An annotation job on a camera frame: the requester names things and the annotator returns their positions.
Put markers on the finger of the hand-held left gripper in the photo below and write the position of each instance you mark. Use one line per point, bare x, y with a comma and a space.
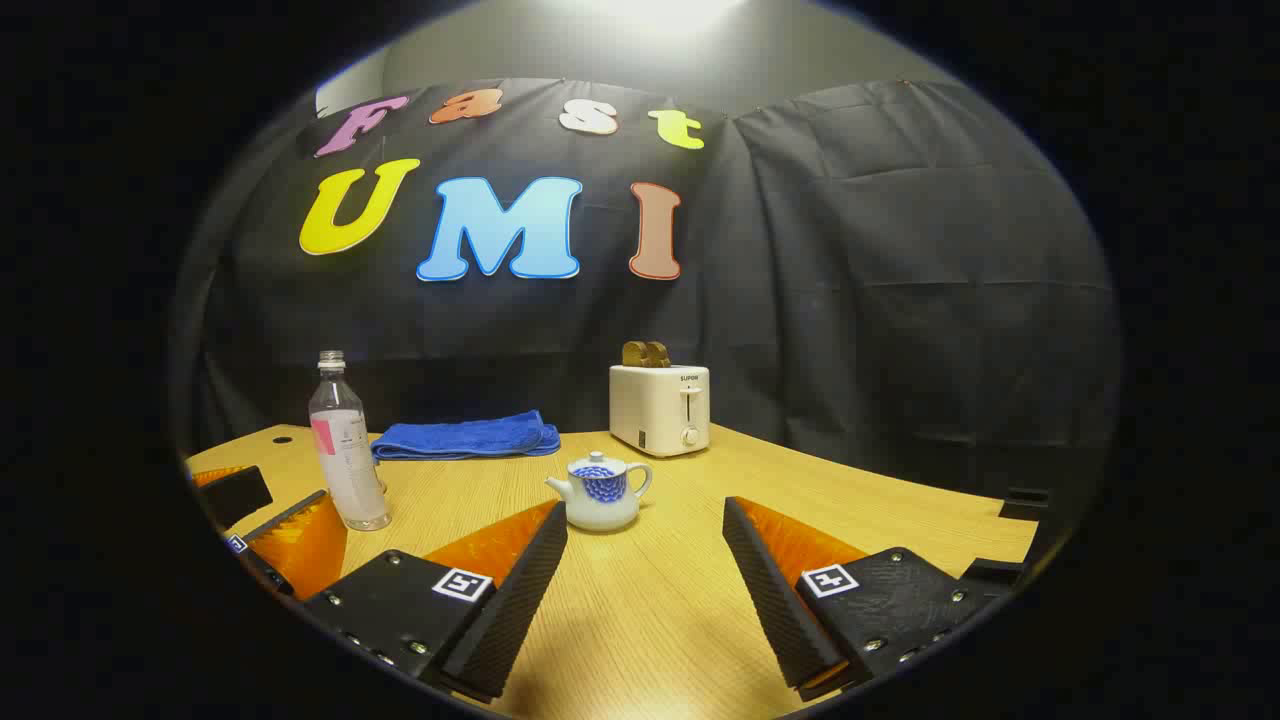
290, 515
238, 495

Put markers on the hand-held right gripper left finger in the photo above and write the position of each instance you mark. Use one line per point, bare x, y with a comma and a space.
505, 610

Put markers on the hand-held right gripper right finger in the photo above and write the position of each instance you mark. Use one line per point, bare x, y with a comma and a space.
775, 600

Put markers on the clear plastic water bottle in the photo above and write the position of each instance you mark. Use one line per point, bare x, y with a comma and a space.
345, 460

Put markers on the white blue-patterned teacup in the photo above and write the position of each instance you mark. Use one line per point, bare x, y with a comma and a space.
600, 508

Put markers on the blue folded towel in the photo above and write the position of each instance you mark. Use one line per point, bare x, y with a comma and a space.
465, 438

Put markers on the white toaster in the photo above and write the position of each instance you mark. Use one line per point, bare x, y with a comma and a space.
650, 410

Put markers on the small black block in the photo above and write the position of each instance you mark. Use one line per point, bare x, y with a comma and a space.
1025, 503

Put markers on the brown toast slice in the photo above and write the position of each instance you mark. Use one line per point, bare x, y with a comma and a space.
634, 354
660, 356

